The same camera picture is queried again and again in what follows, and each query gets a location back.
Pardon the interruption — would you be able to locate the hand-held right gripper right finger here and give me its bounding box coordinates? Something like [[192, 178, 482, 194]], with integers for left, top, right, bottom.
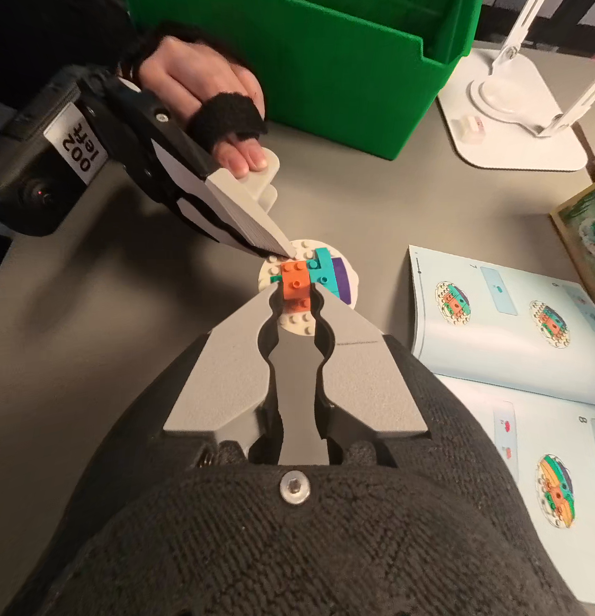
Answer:
[[313, 283, 429, 442]]

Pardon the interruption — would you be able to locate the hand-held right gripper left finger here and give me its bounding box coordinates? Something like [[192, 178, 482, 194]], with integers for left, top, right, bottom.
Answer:
[[162, 283, 286, 442]]

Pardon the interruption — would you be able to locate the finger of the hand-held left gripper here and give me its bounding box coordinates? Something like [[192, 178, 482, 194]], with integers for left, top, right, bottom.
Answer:
[[151, 140, 299, 260], [175, 194, 275, 256]]

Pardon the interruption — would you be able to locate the orange lego brick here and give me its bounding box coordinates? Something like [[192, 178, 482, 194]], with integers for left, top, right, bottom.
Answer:
[[280, 260, 312, 313]]

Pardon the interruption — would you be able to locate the round white lego model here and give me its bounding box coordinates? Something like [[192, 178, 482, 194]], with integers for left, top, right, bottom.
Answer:
[[257, 238, 361, 338]]

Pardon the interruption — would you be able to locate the person's left forearm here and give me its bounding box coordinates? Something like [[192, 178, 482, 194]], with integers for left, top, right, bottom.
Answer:
[[0, 0, 250, 112]]

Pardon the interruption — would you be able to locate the lego instruction booklet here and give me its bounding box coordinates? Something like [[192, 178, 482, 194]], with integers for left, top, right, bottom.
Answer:
[[408, 244, 595, 607]]

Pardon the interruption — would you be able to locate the lego set box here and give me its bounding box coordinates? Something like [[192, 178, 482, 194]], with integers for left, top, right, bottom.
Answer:
[[550, 177, 595, 309]]

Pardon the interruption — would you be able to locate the person's left hand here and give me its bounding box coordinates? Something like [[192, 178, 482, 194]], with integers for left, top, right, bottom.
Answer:
[[138, 35, 269, 178]]

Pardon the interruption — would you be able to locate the green plastic bin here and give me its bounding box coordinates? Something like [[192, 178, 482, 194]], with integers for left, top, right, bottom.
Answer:
[[127, 0, 484, 162]]

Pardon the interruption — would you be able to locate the white lamp stand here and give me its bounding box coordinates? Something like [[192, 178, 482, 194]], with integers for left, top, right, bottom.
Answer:
[[437, 0, 595, 172]]

